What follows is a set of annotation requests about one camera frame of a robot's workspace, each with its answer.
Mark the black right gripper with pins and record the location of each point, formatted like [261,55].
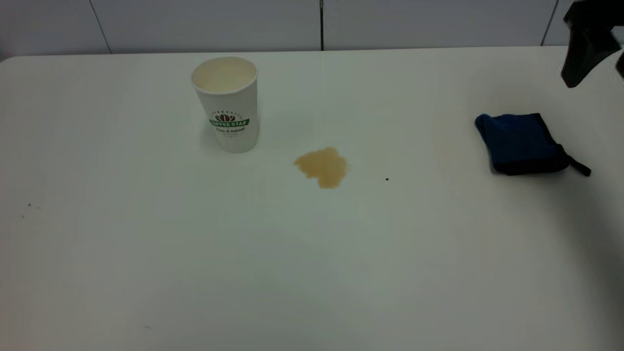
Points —
[597,14]

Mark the blue cloth with black trim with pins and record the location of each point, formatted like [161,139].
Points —
[519,144]

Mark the white paper cup green logo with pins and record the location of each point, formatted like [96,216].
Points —
[229,107]

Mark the brown coffee spill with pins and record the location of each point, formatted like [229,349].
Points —
[322,165]

